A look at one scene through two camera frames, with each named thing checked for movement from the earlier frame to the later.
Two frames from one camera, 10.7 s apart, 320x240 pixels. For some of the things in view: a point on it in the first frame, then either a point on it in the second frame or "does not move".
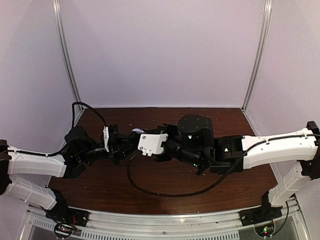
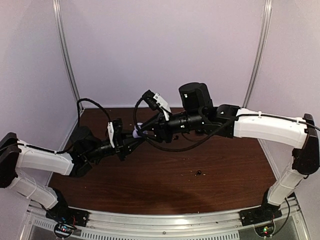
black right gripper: x=160 y=129 -> x=162 y=133
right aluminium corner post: x=266 y=19 does not move
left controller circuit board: x=63 y=230 does not move
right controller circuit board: x=265 y=230 does not move
